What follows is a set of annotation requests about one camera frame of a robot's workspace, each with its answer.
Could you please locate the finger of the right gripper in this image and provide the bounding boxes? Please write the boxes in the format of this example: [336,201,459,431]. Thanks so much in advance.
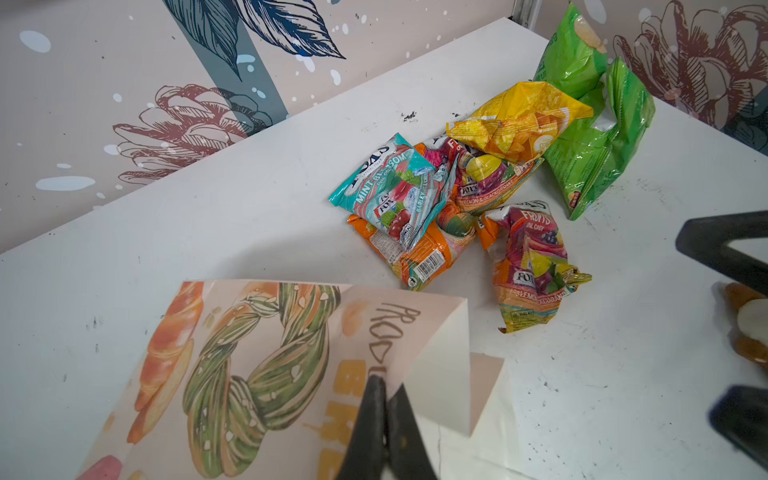
[675,210,767,294]
[708,385,767,470]

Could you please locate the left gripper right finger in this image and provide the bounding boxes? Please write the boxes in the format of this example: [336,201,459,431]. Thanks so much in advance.
[386,386,438,480]

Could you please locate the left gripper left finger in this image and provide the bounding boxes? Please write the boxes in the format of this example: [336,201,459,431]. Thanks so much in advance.
[336,375,387,480]

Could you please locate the beige paper bag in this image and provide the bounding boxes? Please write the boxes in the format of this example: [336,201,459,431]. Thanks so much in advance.
[78,280,504,479]

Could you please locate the small colourful candy packet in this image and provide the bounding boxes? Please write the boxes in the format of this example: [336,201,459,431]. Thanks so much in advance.
[478,200,592,334]

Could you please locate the yellow chips bag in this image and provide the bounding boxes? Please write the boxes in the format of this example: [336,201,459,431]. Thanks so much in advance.
[446,82,594,163]

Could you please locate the green snack packet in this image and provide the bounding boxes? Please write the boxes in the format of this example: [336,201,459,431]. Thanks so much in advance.
[534,4,655,220]

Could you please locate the orange Fox's candy bag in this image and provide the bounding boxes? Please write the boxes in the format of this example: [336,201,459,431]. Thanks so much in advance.
[415,135,543,216]

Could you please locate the teal Fox's candy bag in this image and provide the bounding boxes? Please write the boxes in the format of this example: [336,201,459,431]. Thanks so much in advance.
[329,134,455,251]

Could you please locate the brown white plush toy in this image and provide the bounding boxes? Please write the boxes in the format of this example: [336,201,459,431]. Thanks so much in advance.
[723,282,767,370]

